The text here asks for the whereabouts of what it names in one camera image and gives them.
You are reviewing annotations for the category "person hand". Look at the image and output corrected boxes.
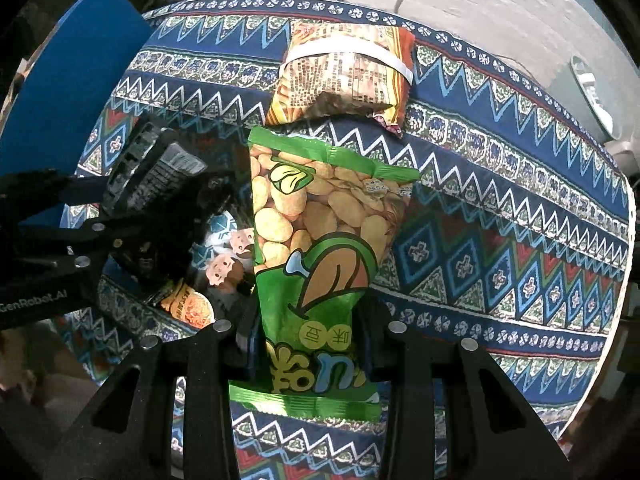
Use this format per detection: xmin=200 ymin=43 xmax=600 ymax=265
xmin=0 ymin=330 xmax=49 ymax=403

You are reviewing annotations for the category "green peanut snack bag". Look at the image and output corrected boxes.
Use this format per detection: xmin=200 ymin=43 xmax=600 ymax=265
xmin=231 ymin=126 xmax=419 ymax=422

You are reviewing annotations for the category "black snack bag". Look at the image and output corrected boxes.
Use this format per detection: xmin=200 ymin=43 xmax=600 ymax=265
xmin=101 ymin=117 xmax=255 ymax=328

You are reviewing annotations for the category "orange noodle snack bag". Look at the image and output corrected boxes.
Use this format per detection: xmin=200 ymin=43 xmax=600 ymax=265
xmin=265 ymin=20 xmax=416 ymax=138

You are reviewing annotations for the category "light blue trash bin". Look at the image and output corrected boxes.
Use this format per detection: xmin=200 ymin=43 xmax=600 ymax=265
xmin=548 ymin=55 xmax=620 ymax=144

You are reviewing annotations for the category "patterned blue tablecloth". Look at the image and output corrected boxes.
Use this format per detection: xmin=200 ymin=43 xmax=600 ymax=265
xmin=49 ymin=0 xmax=633 ymax=480

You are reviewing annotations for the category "blue cardboard box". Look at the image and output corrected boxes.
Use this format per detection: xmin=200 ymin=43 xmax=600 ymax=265
xmin=0 ymin=0 xmax=156 ymax=226

